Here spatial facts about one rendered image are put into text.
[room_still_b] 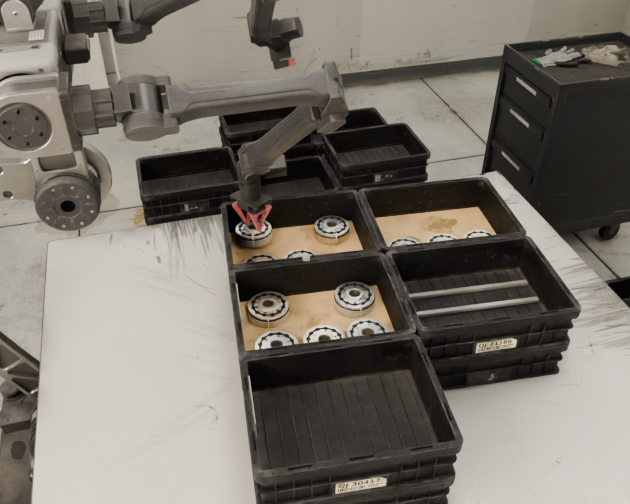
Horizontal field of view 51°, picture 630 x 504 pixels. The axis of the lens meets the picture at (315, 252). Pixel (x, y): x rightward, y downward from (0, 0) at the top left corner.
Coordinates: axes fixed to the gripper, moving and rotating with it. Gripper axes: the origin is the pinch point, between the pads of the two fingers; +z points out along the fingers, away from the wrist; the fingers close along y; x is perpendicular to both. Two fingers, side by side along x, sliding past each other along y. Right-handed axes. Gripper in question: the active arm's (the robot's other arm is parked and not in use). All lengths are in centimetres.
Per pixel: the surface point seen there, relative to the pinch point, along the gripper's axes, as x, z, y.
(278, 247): -3.3, 6.7, -6.2
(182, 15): -151, 15, 227
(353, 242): -19.5, 6.9, -20.4
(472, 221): -52, 7, -40
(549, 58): -170, -3, -4
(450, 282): -24, 8, -51
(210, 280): 9.7, 19.3, 10.2
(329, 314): 7.5, 8.4, -35.0
